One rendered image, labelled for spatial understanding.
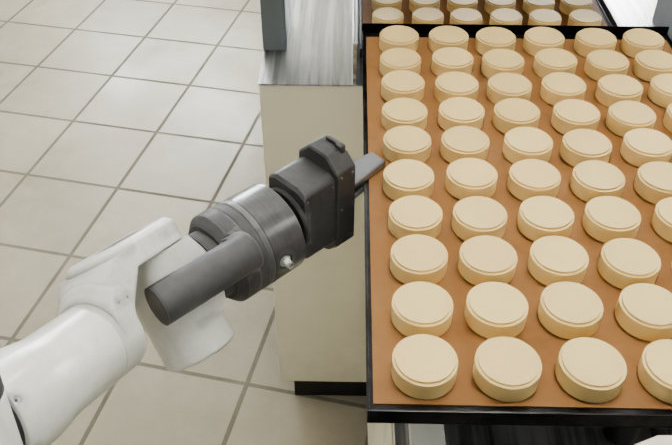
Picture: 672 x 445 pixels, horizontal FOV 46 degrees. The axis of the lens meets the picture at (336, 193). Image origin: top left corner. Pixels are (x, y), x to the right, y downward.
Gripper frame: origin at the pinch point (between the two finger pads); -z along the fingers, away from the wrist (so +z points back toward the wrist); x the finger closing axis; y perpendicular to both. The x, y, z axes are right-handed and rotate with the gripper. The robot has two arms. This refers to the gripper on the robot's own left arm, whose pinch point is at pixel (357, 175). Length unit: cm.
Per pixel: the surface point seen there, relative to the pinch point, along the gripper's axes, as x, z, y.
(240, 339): -100, -25, 62
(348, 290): -62, -30, 31
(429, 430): -9.6, 11.9, -21.0
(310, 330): -74, -25, 36
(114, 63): -100, -73, 199
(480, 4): -10, -56, 27
